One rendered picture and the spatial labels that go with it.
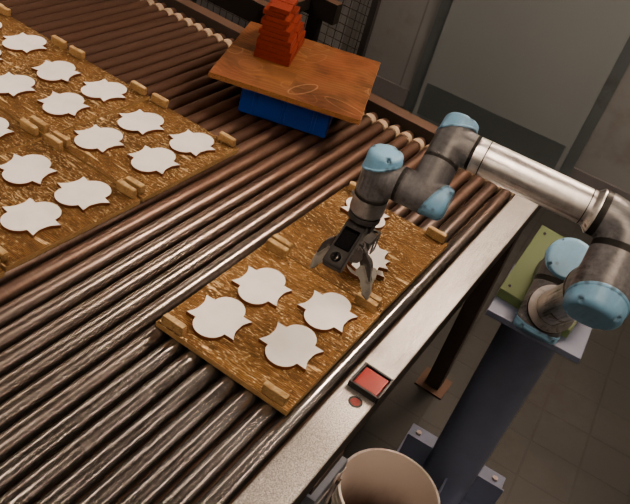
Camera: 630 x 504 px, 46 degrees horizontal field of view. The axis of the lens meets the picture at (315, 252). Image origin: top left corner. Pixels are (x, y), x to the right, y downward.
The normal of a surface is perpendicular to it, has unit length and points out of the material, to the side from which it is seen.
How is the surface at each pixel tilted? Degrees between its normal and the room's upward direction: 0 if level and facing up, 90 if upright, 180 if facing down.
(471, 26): 90
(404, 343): 0
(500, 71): 90
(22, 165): 0
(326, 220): 0
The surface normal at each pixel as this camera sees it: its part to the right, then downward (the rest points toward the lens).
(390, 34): -0.48, 0.44
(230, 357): 0.24, -0.76
